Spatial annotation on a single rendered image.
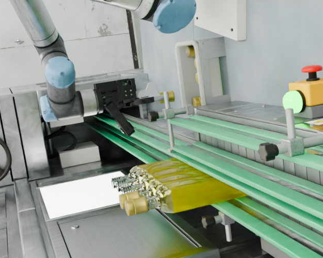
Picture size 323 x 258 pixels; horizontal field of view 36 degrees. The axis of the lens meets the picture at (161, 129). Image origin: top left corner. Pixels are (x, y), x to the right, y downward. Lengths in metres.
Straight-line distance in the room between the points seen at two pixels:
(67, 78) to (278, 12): 0.55
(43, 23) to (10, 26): 3.54
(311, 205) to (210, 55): 0.72
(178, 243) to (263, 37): 0.54
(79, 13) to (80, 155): 2.82
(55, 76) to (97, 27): 3.68
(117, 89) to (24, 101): 0.76
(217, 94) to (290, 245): 0.65
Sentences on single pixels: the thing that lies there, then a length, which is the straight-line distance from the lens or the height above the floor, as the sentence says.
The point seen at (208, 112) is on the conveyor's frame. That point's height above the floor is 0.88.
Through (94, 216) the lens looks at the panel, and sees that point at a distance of 1.46.
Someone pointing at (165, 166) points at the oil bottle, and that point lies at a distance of 1.25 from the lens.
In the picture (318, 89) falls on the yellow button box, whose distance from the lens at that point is 0.98.
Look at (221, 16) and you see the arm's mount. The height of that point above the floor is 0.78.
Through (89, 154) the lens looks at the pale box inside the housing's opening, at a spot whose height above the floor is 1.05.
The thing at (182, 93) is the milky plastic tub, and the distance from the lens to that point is 1.55.
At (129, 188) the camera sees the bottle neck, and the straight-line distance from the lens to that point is 1.17.
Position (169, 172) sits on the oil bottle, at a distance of 1.19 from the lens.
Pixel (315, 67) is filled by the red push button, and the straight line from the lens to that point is 0.99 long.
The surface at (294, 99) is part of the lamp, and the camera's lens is 0.97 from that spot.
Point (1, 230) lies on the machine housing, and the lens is 1.66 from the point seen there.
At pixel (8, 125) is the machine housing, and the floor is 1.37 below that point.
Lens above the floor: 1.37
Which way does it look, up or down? 17 degrees down
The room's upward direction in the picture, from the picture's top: 101 degrees counter-clockwise
